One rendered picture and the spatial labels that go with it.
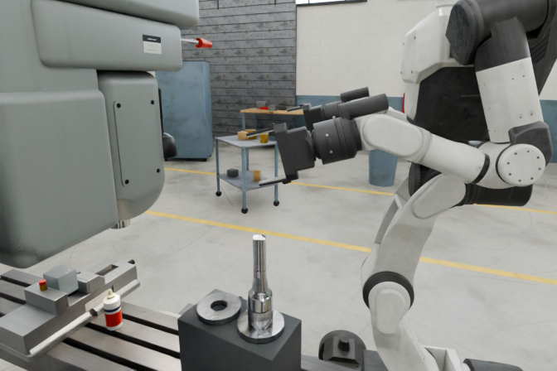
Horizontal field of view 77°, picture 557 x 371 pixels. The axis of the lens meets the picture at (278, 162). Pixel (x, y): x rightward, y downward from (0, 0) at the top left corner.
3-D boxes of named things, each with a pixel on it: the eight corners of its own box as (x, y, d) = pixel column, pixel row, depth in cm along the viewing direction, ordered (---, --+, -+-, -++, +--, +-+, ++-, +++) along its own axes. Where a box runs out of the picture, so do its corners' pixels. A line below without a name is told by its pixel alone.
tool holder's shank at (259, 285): (267, 298, 63) (266, 242, 61) (249, 296, 64) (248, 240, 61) (269, 288, 67) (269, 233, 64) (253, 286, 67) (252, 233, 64)
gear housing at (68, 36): (105, 71, 89) (101, 30, 87) (186, 71, 81) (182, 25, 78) (-56, 69, 59) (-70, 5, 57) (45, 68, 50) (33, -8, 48)
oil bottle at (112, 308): (114, 319, 97) (110, 283, 94) (126, 322, 96) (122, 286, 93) (103, 328, 93) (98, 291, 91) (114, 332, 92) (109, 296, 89)
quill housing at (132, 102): (114, 195, 93) (100, 71, 86) (179, 205, 86) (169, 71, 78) (46, 222, 76) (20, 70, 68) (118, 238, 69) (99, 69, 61)
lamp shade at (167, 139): (181, 152, 99) (179, 131, 98) (171, 158, 92) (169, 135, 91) (157, 152, 100) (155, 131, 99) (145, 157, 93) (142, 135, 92)
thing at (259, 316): (270, 331, 64) (270, 305, 63) (245, 328, 65) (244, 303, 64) (274, 314, 69) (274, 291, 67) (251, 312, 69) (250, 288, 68)
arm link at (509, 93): (529, 166, 75) (507, 63, 73) (573, 175, 62) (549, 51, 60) (473, 179, 77) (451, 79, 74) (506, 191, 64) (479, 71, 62)
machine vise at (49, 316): (108, 274, 119) (104, 245, 116) (142, 284, 113) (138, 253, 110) (-8, 344, 88) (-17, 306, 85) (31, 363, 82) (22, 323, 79)
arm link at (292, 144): (290, 177, 79) (342, 166, 78) (286, 185, 70) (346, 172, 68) (276, 123, 78) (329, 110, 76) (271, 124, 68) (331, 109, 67)
